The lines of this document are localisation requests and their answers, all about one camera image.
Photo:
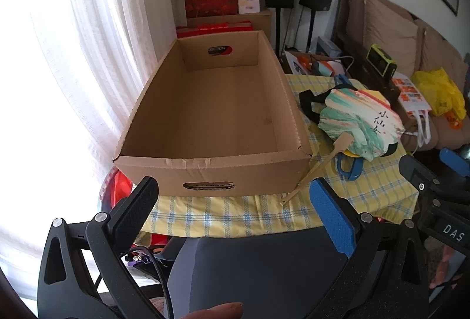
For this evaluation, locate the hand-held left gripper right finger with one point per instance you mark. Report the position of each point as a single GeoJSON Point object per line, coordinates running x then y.
{"type": "Point", "coordinates": [330, 216]}

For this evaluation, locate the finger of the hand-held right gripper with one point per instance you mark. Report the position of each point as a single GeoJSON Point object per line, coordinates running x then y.
{"type": "Point", "coordinates": [415, 172]}
{"type": "Point", "coordinates": [455, 159]}

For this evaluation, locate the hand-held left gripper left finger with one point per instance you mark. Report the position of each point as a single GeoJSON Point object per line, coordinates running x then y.
{"type": "Point", "coordinates": [136, 207]}

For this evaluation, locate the yellow black bag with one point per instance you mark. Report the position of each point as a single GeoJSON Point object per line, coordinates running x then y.
{"type": "Point", "coordinates": [392, 149]}

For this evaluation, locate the blue metal frame tool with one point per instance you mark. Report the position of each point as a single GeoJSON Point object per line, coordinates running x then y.
{"type": "Point", "coordinates": [349, 175]}

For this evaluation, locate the large cardboard box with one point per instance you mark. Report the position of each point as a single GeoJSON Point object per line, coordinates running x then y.
{"type": "Point", "coordinates": [220, 113]}

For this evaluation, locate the person's left hand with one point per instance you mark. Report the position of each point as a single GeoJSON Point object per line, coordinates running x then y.
{"type": "Point", "coordinates": [216, 311]}

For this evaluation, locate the red plastic bag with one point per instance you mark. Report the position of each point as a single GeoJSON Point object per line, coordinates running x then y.
{"type": "Point", "coordinates": [119, 190]}

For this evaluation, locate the yellow checked tablecloth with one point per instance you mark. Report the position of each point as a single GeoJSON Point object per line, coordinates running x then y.
{"type": "Point", "coordinates": [374, 186]}

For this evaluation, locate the yellow plastic bag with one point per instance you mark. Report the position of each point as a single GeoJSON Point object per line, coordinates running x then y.
{"type": "Point", "coordinates": [438, 89]}

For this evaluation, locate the white orange shopping bag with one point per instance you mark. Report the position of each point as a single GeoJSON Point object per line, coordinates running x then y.
{"type": "Point", "coordinates": [413, 95]}

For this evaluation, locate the dark wooden side table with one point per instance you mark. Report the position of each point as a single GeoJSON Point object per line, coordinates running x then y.
{"type": "Point", "coordinates": [371, 86]}

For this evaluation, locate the green black radio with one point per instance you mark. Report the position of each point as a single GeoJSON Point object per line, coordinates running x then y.
{"type": "Point", "coordinates": [380, 60]}

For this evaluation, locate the orange teal device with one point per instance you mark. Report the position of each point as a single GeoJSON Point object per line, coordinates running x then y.
{"type": "Point", "coordinates": [323, 67]}

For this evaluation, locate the brown sofa with cushions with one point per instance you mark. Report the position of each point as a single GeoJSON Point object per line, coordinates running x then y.
{"type": "Point", "coordinates": [385, 25]}

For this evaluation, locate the small grey box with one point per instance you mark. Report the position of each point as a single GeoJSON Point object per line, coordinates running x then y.
{"type": "Point", "coordinates": [328, 46]}

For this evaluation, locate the open magazine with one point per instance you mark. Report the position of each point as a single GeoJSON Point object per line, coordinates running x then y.
{"type": "Point", "coordinates": [295, 64]}

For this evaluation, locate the white curtain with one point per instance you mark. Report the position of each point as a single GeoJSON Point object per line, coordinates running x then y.
{"type": "Point", "coordinates": [73, 47]}

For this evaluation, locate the flat red gift box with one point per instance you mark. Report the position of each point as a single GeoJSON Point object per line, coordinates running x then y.
{"type": "Point", "coordinates": [213, 27]}

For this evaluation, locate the brown cardboard box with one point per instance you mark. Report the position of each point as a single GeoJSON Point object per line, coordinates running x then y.
{"type": "Point", "coordinates": [261, 23]}

